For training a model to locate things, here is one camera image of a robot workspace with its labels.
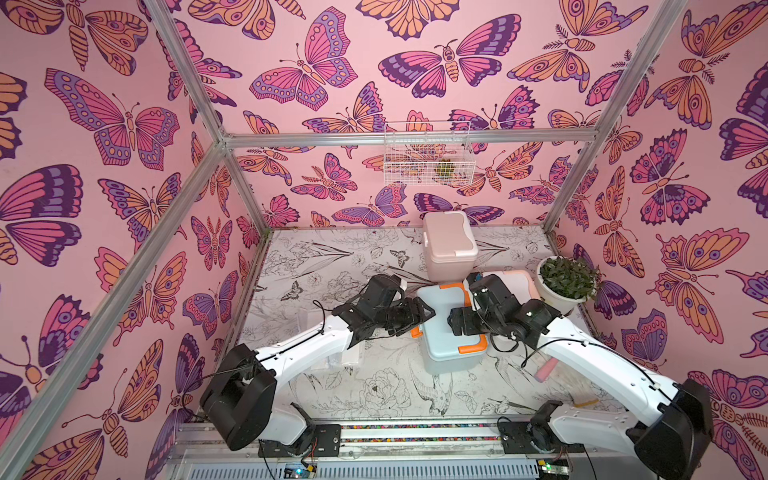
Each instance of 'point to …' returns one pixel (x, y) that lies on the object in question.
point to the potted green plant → (565, 283)
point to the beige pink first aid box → (449, 247)
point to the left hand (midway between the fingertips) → (433, 317)
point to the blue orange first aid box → (442, 351)
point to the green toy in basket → (444, 168)
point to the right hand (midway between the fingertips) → (462, 317)
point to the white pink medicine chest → (522, 283)
